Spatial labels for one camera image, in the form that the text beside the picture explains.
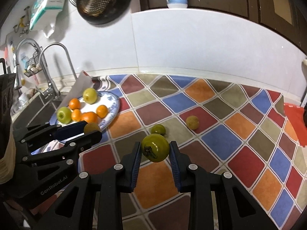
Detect small yellow fruit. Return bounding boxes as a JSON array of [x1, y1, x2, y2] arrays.
[[83, 122, 102, 134]]

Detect green apple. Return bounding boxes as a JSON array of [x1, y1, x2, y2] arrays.
[[57, 107, 71, 124]]

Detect large bright orange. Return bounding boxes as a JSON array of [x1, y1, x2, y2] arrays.
[[81, 112, 98, 124]]

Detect small tangerine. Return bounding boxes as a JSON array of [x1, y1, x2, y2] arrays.
[[96, 105, 108, 118], [71, 109, 82, 122], [68, 98, 81, 111]]

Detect yellow-green apple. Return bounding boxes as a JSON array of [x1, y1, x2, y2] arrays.
[[83, 88, 97, 104]]

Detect small green tomato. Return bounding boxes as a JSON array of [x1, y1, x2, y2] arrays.
[[141, 133, 170, 163], [150, 124, 166, 136]]

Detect chrome kitchen faucet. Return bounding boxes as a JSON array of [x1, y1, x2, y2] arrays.
[[14, 38, 60, 97]]

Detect stainless steel sink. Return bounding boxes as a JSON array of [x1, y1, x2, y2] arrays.
[[11, 92, 68, 130]]

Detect blue white patterned plate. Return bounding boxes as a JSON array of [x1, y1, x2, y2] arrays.
[[50, 88, 120, 130]]

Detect thin gooseneck water tap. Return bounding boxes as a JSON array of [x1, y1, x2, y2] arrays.
[[39, 42, 77, 80]]

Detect teal paper towel pack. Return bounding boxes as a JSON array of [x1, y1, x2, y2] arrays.
[[30, 0, 65, 39]]

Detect black frying pan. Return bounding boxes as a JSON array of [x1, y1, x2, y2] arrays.
[[77, 0, 131, 25]]

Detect black wire sponge basket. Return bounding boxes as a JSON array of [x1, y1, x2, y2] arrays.
[[22, 51, 42, 77]]

